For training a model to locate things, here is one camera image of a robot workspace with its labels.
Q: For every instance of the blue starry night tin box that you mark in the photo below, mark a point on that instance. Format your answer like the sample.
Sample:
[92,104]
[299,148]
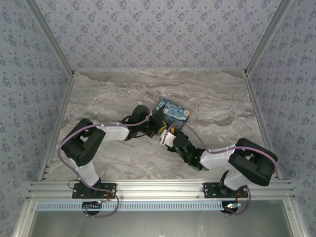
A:
[172,113]

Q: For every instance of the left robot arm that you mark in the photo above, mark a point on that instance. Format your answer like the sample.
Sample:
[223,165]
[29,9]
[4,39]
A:
[84,143]

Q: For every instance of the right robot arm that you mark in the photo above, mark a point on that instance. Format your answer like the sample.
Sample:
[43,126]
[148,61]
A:
[251,160]

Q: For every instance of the small circuit board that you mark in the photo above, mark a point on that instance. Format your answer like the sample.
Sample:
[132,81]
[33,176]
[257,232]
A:
[92,205]
[232,205]

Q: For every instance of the grey metal shelf panel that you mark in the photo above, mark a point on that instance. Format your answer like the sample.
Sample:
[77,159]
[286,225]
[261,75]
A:
[158,224]

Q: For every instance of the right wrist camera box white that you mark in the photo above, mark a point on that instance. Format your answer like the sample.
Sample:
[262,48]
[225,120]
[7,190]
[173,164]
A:
[166,137]

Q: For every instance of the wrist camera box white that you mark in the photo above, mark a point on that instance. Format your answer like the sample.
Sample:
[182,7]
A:
[151,114]
[166,137]

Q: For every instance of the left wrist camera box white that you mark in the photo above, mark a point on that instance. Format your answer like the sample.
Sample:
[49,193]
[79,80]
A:
[151,114]

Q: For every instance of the aluminium mounting rail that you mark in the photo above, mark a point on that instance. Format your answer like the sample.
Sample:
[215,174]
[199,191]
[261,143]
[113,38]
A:
[158,188]

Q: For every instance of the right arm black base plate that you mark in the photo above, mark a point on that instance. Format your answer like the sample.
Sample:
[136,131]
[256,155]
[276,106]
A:
[212,191]

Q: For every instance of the aluminium table side rail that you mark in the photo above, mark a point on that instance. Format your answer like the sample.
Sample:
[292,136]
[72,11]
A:
[65,111]
[259,118]

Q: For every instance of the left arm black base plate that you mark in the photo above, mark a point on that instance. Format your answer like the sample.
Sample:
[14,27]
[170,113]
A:
[108,191]

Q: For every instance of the aluminium corner post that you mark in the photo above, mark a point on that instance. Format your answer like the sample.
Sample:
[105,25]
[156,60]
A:
[49,37]
[269,37]

